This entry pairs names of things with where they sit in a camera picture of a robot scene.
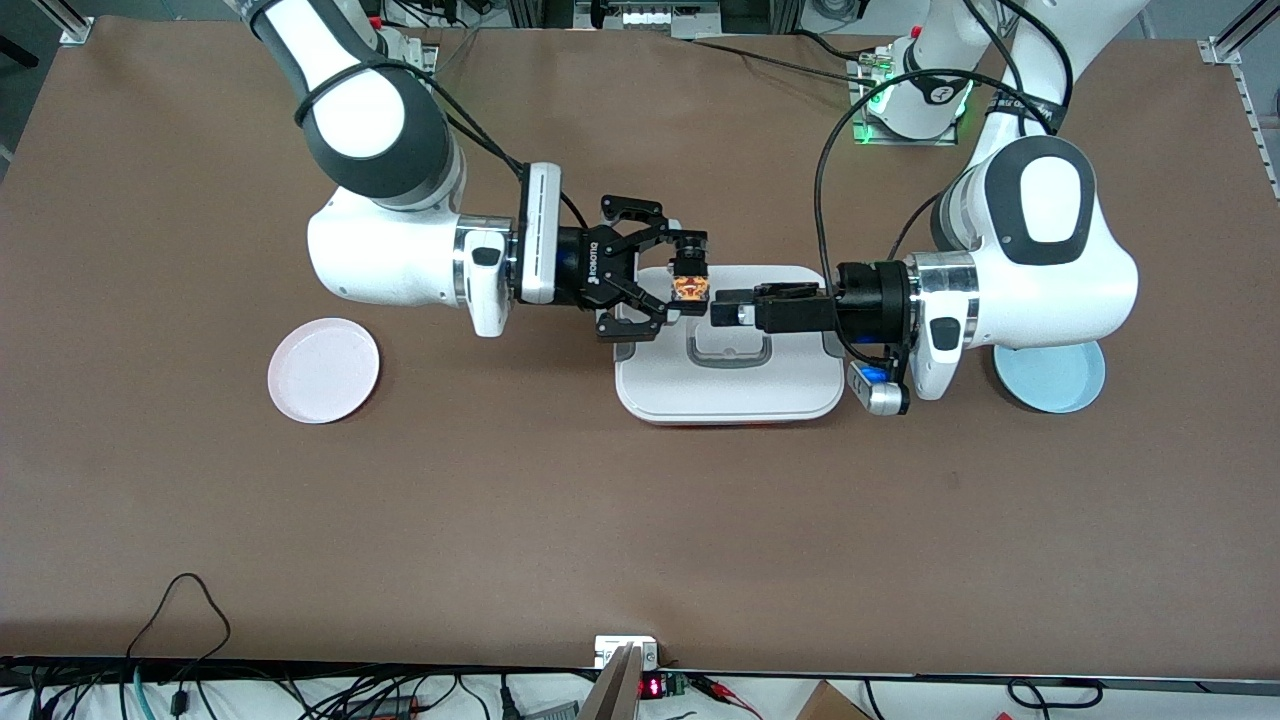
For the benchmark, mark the brown cardboard piece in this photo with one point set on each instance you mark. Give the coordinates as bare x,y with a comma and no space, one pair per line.
830,705

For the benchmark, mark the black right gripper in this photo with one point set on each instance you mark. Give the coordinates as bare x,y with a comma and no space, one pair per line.
592,268

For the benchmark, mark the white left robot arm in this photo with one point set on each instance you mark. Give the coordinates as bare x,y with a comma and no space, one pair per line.
1050,290

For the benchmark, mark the orange and black switch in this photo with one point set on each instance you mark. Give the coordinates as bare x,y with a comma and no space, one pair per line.
690,270

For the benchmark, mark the aluminium profile rail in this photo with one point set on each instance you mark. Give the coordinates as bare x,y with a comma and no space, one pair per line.
72,22
1235,45

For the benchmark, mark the grey slanted beam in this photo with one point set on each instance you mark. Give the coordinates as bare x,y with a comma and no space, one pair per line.
612,690

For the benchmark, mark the white multi-socket strip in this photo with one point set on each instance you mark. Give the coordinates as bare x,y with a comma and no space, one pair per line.
660,15

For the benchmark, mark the white lidded storage box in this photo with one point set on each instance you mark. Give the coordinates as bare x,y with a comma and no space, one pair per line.
730,395

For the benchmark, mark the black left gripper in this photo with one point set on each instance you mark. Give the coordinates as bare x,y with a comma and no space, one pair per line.
866,297

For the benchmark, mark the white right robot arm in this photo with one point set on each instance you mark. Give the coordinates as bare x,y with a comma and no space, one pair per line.
380,255

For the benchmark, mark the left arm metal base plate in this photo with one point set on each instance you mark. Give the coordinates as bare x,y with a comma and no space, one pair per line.
865,135

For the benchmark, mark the round light blue plate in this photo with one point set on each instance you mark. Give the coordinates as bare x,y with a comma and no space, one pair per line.
1050,385

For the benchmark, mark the red LED display module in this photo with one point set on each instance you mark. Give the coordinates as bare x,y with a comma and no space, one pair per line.
655,686

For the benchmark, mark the round pink plate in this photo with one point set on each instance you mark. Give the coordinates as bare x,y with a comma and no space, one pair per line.
323,370

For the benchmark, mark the white wall socket block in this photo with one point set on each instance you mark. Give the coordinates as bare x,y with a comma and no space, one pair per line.
612,648

